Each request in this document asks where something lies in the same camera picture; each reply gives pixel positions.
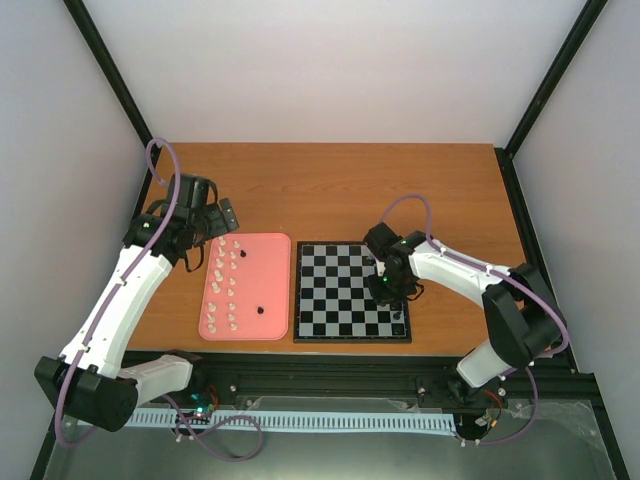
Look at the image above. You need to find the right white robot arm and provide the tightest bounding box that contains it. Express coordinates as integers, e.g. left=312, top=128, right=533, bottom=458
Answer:
left=364, top=222, right=569, bottom=405

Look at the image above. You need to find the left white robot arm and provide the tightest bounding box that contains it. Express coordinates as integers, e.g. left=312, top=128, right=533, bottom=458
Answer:
left=34, top=174, right=238, bottom=432

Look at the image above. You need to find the black white chessboard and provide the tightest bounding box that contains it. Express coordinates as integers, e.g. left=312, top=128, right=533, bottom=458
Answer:
left=293, top=241, right=411, bottom=343

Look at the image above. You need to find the pink plastic tray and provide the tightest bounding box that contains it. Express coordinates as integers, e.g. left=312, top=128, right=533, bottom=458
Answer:
left=198, top=233, right=291, bottom=342

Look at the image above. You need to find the black aluminium frame rail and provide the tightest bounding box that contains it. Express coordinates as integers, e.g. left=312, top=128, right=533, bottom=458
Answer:
left=64, top=349, right=599, bottom=401

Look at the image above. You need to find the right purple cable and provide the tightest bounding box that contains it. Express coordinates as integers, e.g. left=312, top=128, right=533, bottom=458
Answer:
left=380, top=193, right=571, bottom=447

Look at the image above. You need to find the light blue slotted cable duct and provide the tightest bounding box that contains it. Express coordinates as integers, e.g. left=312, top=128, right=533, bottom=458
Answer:
left=124, top=405, right=459, bottom=437

